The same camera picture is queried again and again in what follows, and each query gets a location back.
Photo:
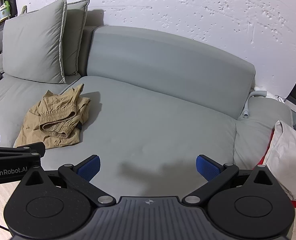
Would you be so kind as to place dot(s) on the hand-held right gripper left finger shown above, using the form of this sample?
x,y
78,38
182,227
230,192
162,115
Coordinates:
x,y
89,168

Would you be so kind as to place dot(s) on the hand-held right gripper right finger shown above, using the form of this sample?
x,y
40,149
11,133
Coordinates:
x,y
208,168

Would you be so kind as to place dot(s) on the khaki cargo pants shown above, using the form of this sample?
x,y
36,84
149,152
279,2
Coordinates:
x,y
32,120

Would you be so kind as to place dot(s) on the grey sofa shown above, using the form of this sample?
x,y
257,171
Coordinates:
x,y
150,120

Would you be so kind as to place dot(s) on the beige folded cloth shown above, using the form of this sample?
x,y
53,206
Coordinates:
x,y
285,155

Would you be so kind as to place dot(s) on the large grey cushion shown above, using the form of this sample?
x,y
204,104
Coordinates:
x,y
32,45

